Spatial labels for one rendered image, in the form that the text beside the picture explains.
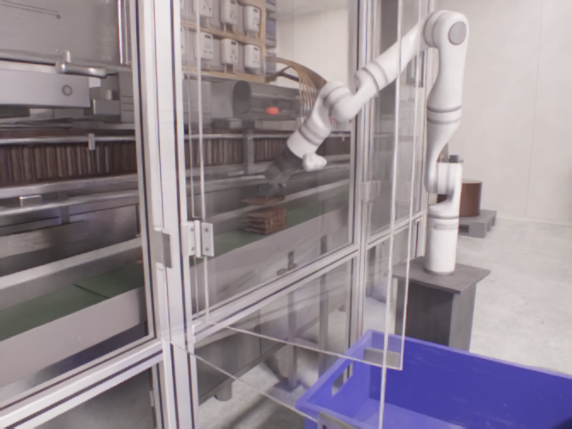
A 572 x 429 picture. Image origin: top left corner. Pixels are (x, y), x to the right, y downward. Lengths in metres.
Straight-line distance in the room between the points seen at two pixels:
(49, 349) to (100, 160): 0.39
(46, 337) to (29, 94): 0.41
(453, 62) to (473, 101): 4.43
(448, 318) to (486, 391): 0.23
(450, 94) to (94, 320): 0.96
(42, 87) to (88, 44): 0.53
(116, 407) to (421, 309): 0.90
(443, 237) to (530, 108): 4.27
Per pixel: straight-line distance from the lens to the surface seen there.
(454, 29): 1.13
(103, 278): 0.96
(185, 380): 0.91
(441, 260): 1.33
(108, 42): 1.40
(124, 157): 0.99
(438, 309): 1.32
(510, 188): 5.53
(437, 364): 1.20
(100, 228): 1.08
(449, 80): 1.16
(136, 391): 1.29
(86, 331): 0.81
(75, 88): 0.88
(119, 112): 0.93
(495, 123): 5.52
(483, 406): 1.23
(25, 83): 0.84
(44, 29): 1.31
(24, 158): 0.89
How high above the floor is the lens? 0.96
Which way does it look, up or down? 11 degrees down
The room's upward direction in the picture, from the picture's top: straight up
